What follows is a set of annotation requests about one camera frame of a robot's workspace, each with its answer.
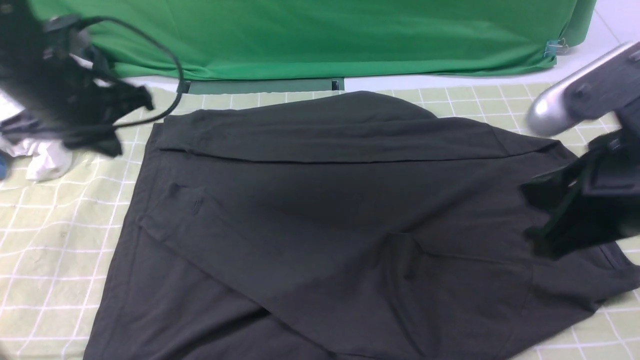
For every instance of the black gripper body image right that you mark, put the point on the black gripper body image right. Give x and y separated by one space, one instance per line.
613 183

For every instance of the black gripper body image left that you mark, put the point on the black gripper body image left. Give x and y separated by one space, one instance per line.
54 89

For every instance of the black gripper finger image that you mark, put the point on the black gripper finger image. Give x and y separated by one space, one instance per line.
574 226
562 191
118 99
97 138

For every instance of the dark gray long-sleeved shirt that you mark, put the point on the dark gray long-sleeved shirt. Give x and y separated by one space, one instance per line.
350 227

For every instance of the white crumpled shirt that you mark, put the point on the white crumpled shirt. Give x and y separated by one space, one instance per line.
49 159

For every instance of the blue object at left edge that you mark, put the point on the blue object at left edge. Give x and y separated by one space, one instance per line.
3 168

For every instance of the dark green metal base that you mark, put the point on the dark green metal base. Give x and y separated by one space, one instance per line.
233 87

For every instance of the light green checkered tablecloth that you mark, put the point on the light green checkered tablecloth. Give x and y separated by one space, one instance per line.
58 237

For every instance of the green backdrop cloth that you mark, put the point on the green backdrop cloth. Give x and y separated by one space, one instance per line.
291 39

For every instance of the blue binder clip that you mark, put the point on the blue binder clip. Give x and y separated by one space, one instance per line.
555 47

